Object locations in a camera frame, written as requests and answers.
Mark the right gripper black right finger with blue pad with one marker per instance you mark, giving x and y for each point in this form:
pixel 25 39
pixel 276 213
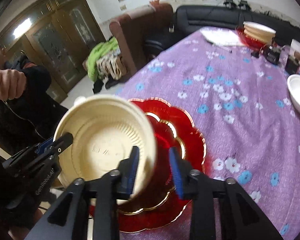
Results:
pixel 240 216

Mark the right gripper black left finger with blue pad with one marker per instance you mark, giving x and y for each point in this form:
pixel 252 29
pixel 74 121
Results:
pixel 68 216

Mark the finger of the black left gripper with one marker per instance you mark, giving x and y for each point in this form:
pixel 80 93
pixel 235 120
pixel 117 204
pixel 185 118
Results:
pixel 53 147

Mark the beige plastic bowl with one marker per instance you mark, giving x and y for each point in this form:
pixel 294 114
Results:
pixel 105 128

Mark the red gold-rimmed plate with label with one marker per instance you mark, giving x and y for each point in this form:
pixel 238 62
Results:
pixel 173 127

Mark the red scalloped plate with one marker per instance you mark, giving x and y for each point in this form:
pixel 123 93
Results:
pixel 165 217

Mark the stack of beige paper bowls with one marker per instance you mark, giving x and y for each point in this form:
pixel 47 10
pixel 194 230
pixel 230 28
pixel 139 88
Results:
pixel 259 32

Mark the person's hand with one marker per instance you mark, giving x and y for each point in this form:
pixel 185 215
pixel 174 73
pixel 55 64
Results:
pixel 12 84

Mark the person in dark jacket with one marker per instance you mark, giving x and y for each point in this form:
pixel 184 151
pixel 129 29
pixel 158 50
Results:
pixel 34 116

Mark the purple floral tablecloth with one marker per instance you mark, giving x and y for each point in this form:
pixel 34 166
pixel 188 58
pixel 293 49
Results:
pixel 241 104

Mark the green cloth pile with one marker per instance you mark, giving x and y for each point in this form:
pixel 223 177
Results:
pixel 99 51

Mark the wooden glass door cabinet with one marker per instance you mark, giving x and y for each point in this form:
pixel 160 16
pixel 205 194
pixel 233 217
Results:
pixel 58 34

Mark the brown armchair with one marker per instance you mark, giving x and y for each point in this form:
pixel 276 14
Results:
pixel 133 26

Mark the dark bottle with cork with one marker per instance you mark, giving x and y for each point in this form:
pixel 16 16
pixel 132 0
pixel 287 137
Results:
pixel 293 63

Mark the black clip on table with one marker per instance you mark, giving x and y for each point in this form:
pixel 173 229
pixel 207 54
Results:
pixel 255 54

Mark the black round jar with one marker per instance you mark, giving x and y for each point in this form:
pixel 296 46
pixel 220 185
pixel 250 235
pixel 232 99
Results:
pixel 271 54

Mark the white plastic jar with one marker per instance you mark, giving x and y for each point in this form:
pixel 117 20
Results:
pixel 295 49

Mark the white paper sheet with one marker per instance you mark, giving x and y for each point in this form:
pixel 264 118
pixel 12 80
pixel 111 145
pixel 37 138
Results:
pixel 221 37

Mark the black leather sofa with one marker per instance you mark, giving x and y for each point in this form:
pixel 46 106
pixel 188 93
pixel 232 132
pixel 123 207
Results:
pixel 190 18

